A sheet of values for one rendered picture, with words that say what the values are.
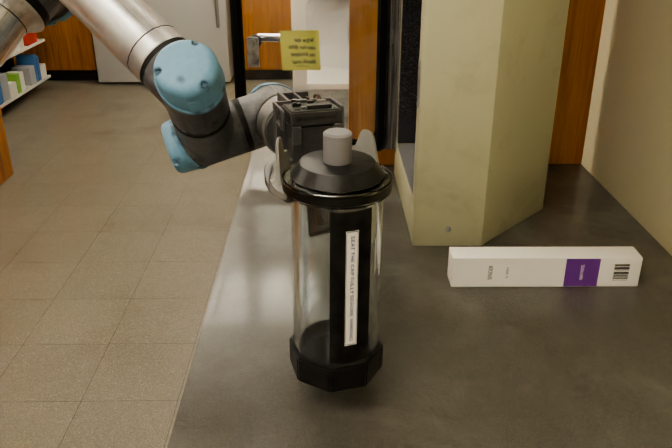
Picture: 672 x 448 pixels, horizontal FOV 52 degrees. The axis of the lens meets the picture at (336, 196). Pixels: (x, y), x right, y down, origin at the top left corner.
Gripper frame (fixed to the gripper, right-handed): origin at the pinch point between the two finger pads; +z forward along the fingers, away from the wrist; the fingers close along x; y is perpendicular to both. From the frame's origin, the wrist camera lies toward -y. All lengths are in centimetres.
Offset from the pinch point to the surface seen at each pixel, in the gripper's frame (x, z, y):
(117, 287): -37, -205, -104
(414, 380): 9.0, -0.1, -23.5
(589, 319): 35.8, -5.5, -23.1
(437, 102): 23.7, -29.1, 2.1
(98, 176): -49, -336, -95
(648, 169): 66, -34, -14
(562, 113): 64, -57, -9
